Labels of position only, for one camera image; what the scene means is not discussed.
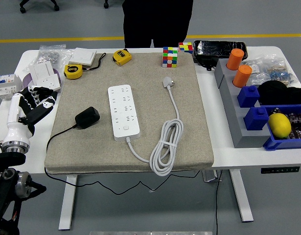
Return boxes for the grey-brown mat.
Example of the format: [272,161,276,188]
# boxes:
[44,52,214,175]

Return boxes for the white switch panel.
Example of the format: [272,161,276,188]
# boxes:
[29,60,55,83]

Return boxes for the white circuit breaker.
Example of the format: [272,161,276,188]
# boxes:
[0,73,23,101]

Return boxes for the clear bag of blue components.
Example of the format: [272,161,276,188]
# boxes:
[265,57,299,87]

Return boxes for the clear bag of white parts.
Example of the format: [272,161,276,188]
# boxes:
[243,58,267,85]

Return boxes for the white socket panel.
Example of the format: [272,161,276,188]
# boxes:
[37,74,62,92]

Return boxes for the black adapter cord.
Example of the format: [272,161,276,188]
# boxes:
[44,124,201,196]

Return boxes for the white power strip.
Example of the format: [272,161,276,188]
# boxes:
[107,84,141,142]

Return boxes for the clear bag of screws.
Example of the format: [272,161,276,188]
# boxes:
[37,44,68,71]

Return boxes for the blue plastic bin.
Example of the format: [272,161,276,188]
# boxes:
[262,104,301,151]

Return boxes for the black wrist strap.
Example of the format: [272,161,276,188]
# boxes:
[83,52,107,72]

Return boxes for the black hanging cable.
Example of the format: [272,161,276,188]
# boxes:
[214,170,224,235]

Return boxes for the white power strip cable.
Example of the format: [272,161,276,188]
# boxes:
[127,76,185,176]

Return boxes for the silver box under table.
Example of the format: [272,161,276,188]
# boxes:
[201,170,223,183]

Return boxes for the orange cylinder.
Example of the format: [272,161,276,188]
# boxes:
[232,64,253,88]
[226,48,245,71]

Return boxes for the large colourful puzzle cube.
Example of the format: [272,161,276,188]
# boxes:
[162,47,179,69]

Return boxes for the blue block with knob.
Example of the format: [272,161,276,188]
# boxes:
[243,107,270,131]
[237,85,260,108]

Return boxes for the dark cylindrical capacitors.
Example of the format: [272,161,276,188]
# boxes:
[287,112,301,140]

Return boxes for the grey block holder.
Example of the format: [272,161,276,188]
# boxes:
[213,58,272,149]

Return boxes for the black office chair base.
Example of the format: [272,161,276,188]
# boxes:
[19,0,60,14]

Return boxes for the black cloth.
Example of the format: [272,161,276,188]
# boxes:
[257,80,301,106]

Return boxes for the yellow lemon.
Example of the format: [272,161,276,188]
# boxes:
[267,113,292,140]

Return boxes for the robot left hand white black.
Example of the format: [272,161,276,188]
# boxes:
[2,85,58,145]

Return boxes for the yellow round tape measure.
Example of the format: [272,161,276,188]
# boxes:
[64,64,84,80]

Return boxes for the white flat wall switch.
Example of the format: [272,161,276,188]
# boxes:
[68,47,97,68]

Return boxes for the yellow square tape measure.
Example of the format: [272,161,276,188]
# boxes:
[112,48,133,66]

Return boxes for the purple bowl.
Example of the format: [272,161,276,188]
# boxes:
[22,68,62,91]

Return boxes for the black table control panel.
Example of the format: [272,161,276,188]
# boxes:
[260,166,301,174]

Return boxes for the small colourful puzzle cube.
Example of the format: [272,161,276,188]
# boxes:
[178,42,193,54]

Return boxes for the black plug adapter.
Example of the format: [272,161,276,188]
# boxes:
[74,106,100,129]

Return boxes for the black plastic-wrapped device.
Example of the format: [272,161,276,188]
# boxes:
[193,40,248,71]

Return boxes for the white table leg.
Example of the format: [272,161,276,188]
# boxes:
[58,175,79,231]
[229,169,254,223]

